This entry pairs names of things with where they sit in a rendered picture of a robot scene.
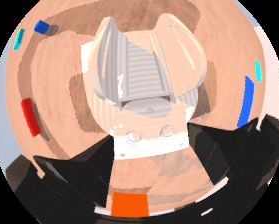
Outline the cyan flat block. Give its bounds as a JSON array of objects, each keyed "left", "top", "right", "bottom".
[{"left": 14, "top": 28, "right": 25, "bottom": 51}]

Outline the small blue block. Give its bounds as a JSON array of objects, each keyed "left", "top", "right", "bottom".
[{"left": 34, "top": 20, "right": 49, "bottom": 35}]

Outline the blue flat rectangular plate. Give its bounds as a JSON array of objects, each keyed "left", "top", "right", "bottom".
[{"left": 236, "top": 75, "right": 255, "bottom": 128}]

